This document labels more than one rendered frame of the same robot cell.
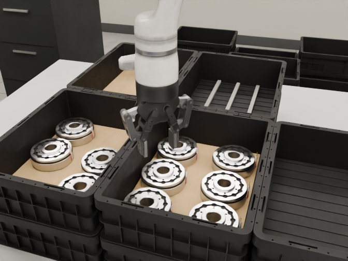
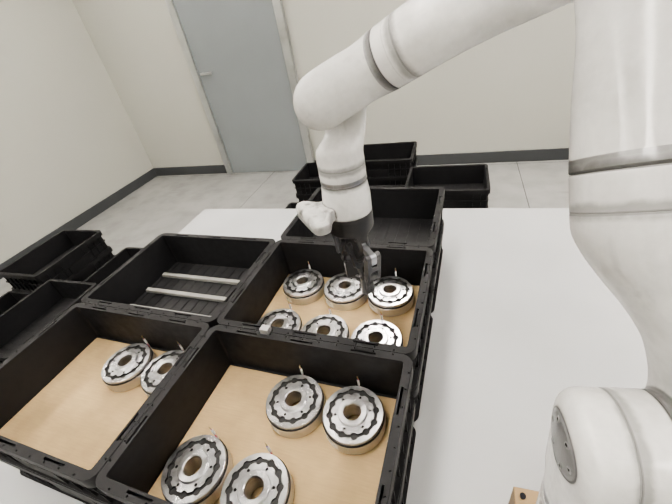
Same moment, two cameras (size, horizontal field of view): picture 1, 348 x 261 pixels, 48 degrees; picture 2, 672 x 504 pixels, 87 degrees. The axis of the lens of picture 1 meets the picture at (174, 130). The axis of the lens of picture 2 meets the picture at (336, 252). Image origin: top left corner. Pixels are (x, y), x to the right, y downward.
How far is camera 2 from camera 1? 79 cm
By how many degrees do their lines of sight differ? 67
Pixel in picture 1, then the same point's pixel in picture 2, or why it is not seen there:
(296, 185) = not seen: hidden behind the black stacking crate
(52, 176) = (306, 482)
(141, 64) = (364, 193)
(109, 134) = (213, 421)
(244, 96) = (177, 285)
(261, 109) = (210, 273)
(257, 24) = not seen: outside the picture
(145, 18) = (354, 143)
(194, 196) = (348, 315)
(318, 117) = not seen: hidden behind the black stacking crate
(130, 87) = (75, 416)
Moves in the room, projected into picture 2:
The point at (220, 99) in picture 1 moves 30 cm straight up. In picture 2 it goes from (174, 304) to (116, 205)
